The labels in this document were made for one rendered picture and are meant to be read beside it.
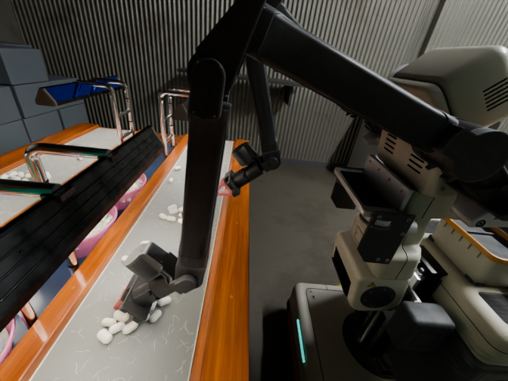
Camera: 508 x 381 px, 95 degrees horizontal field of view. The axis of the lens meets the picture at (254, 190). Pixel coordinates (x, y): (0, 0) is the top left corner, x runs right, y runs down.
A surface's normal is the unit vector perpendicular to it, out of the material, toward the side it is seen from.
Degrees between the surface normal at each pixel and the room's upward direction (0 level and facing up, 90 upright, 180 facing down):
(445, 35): 90
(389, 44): 90
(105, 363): 0
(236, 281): 0
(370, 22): 90
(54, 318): 0
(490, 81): 90
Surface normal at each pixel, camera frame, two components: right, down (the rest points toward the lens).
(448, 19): -0.02, 0.50
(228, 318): 0.11, -0.86
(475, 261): -1.00, -0.07
